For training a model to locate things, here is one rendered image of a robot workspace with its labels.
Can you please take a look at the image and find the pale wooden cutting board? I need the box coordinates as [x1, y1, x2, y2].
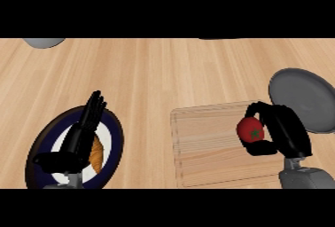
[170, 100, 289, 188]

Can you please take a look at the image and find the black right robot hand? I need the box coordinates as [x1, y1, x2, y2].
[244, 101, 315, 159]

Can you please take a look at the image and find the orange food piece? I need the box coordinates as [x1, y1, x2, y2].
[87, 135, 105, 175]

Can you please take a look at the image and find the navy and white plate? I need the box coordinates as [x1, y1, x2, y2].
[25, 104, 126, 190]

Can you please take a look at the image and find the grey round object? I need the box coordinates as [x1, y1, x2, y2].
[22, 37, 67, 50]

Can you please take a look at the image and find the red tomato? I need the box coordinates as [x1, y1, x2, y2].
[236, 116, 266, 144]

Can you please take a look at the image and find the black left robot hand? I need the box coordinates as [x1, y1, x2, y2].
[33, 90, 109, 175]

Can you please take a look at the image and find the grey pan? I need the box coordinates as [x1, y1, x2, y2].
[267, 67, 335, 135]

